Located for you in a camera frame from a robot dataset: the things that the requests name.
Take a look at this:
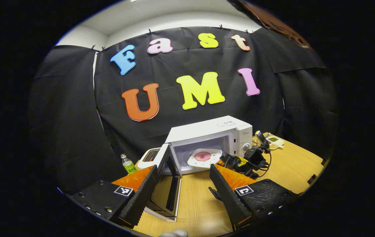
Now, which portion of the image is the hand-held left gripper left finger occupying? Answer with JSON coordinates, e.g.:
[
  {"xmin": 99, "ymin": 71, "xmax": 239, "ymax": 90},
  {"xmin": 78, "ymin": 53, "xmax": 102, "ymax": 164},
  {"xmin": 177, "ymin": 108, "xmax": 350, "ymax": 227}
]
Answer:
[{"xmin": 71, "ymin": 165, "xmax": 159, "ymax": 228}]

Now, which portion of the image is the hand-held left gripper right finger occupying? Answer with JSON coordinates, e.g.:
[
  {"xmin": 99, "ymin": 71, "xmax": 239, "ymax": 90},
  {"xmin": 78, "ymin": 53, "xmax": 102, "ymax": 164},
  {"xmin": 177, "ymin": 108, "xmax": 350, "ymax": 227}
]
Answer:
[{"xmin": 208, "ymin": 164, "xmax": 299, "ymax": 231}]

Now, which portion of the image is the white square plate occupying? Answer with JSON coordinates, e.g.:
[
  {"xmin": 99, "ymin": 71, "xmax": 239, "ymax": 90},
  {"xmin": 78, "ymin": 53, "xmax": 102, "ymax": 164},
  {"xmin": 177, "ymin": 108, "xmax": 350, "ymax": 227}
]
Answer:
[{"xmin": 187, "ymin": 148, "xmax": 223, "ymax": 169}]

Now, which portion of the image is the pink round food slice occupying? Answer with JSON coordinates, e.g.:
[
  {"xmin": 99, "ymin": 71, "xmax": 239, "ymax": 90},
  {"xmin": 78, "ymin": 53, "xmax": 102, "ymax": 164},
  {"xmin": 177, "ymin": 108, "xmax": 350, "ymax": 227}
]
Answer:
[{"xmin": 194, "ymin": 151, "xmax": 212, "ymax": 162}]

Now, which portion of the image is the white microwave oven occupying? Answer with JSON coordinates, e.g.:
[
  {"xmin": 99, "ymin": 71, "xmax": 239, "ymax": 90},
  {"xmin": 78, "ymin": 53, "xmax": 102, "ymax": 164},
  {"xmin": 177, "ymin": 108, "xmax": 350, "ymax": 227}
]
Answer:
[{"xmin": 146, "ymin": 115, "xmax": 253, "ymax": 222}]

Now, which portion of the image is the divided dish with grains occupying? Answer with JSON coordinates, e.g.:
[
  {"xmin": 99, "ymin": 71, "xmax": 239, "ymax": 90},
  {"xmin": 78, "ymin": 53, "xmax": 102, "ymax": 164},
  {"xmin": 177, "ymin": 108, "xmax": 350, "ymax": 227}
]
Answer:
[{"xmin": 266, "ymin": 135, "xmax": 285, "ymax": 150}]

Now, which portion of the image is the green drink bottle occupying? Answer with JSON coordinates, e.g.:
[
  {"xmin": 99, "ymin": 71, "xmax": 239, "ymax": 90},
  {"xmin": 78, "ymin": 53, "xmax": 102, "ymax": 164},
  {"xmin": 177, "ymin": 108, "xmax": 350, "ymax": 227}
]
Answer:
[{"xmin": 120, "ymin": 153, "xmax": 138, "ymax": 174}]

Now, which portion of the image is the white toaster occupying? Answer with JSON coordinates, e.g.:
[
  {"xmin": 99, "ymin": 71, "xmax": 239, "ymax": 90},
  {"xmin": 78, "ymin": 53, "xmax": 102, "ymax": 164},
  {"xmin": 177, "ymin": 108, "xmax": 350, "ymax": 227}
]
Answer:
[{"xmin": 137, "ymin": 148, "xmax": 162, "ymax": 170}]

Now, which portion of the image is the black cable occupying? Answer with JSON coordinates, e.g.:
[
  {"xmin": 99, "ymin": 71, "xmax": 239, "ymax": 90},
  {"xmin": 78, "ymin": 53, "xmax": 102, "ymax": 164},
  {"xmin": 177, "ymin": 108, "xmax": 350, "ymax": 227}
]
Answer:
[{"xmin": 256, "ymin": 149, "xmax": 272, "ymax": 178}]

